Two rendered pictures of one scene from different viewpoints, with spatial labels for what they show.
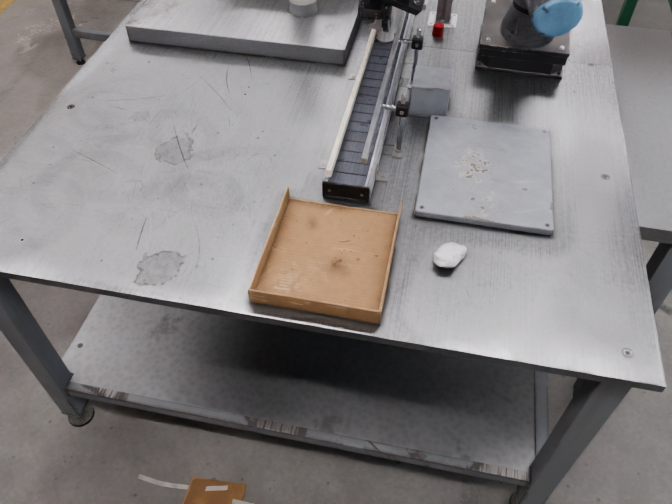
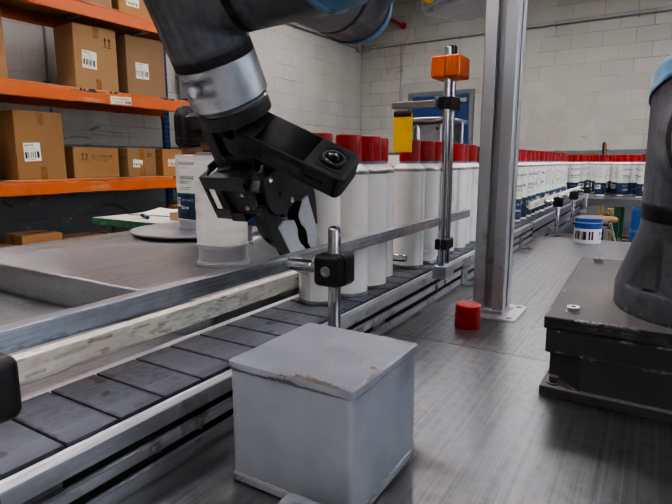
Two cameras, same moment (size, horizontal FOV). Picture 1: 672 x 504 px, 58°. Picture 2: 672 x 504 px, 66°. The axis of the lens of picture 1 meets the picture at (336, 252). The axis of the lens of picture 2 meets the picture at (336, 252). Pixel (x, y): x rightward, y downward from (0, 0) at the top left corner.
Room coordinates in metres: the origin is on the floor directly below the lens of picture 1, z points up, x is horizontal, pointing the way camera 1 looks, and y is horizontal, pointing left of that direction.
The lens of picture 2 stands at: (1.03, -0.37, 1.05)
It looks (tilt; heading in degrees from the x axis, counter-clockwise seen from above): 10 degrees down; 20
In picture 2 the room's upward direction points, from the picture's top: straight up
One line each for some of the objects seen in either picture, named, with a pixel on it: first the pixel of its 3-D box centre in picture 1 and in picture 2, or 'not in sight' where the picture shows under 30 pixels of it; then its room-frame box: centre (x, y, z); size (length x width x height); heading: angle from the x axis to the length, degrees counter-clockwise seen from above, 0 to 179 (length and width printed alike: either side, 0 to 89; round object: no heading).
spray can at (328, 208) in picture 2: (387, 4); (319, 219); (1.62, -0.14, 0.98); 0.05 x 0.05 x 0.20
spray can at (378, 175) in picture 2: not in sight; (368, 212); (1.72, -0.18, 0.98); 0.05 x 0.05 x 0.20
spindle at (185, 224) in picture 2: not in sight; (194, 168); (2.10, 0.36, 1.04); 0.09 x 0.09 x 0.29
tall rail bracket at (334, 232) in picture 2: (407, 56); (314, 310); (1.47, -0.19, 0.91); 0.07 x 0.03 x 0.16; 78
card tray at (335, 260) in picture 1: (329, 249); not in sight; (0.83, 0.01, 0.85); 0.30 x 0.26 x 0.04; 168
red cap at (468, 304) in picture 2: (438, 29); (467, 314); (1.73, -0.31, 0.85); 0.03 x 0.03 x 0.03
